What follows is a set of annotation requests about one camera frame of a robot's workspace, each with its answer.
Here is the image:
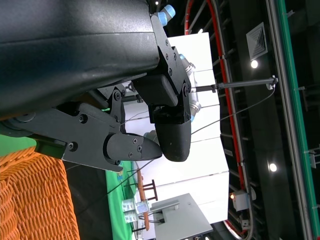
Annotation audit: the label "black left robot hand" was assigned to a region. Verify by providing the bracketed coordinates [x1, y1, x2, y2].
[0, 0, 193, 173]

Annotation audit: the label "orange wicker basket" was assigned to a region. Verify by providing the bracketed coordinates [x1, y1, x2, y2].
[0, 146, 81, 240]

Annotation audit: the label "brown wooden stand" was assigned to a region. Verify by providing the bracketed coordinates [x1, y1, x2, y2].
[136, 172, 159, 231]

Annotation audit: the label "black pole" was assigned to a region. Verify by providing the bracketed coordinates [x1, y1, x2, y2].
[189, 77, 279, 93]

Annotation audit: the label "white socket boxes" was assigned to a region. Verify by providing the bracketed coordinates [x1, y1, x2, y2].
[121, 199, 149, 224]

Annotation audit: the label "square ceiling air vent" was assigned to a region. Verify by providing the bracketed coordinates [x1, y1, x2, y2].
[246, 21, 269, 61]

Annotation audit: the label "grey monitor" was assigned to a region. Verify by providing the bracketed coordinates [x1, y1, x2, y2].
[149, 192, 214, 240]

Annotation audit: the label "grey box with orange lamp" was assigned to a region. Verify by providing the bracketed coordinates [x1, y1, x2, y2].
[229, 191, 251, 212]

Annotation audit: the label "green and grey ceiling beam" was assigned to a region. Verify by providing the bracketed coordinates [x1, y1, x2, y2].
[264, 0, 320, 240]

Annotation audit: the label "red ceiling rail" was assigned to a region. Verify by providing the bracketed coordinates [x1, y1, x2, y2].
[184, 0, 251, 236]

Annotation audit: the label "thin grey pole cable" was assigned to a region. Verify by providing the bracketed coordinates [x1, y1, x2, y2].
[107, 82, 276, 196]

